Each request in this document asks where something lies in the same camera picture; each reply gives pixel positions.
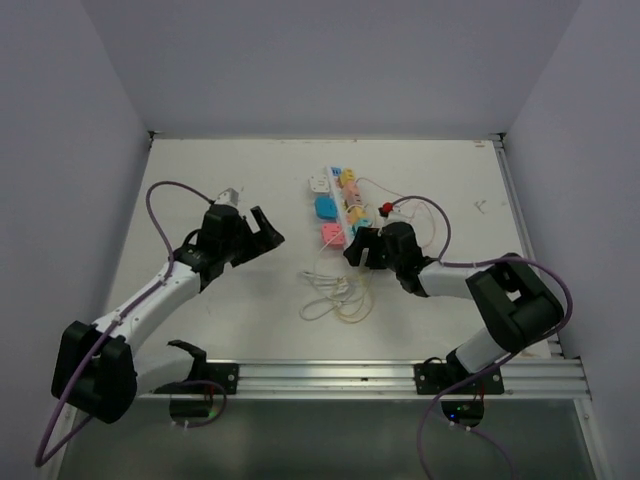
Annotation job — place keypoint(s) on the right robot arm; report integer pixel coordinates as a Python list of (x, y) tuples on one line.
[(516, 306)]

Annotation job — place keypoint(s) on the teal cube plug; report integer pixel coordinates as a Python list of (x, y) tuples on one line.
[(360, 230)]

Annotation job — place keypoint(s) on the white plug adapter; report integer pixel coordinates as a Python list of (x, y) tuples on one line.
[(319, 184)]

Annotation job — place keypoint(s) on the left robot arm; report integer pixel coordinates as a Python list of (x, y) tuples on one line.
[(116, 338)]

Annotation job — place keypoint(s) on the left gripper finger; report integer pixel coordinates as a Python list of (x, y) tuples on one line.
[(266, 238), (245, 227)]

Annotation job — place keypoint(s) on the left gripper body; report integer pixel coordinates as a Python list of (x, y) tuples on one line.
[(229, 248)]

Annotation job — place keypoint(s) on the white power strip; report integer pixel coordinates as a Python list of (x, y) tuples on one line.
[(336, 195)]

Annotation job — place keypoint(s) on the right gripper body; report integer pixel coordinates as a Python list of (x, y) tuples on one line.
[(393, 262)]

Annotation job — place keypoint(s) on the pink plug adapter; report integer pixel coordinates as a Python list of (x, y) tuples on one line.
[(333, 237)]

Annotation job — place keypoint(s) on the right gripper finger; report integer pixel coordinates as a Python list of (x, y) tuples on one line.
[(355, 253), (376, 258)]

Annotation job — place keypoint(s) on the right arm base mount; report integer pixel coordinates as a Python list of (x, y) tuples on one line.
[(434, 375)]

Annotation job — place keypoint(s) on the blue plug adapter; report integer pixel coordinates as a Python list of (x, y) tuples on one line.
[(325, 208)]

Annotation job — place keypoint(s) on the yellow cube plug far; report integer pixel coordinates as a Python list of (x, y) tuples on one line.
[(346, 176)]

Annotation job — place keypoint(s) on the pink cube plug far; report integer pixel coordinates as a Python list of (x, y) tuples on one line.
[(350, 190)]

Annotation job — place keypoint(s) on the aluminium front rail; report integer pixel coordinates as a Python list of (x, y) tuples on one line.
[(523, 379)]

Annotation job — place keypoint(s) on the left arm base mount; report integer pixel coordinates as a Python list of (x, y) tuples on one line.
[(223, 373)]

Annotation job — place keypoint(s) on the yellow cube plug near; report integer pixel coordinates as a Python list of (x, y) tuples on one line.
[(358, 216)]

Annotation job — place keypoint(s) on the yellow cube plug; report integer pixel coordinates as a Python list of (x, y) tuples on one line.
[(358, 216), (346, 176)]

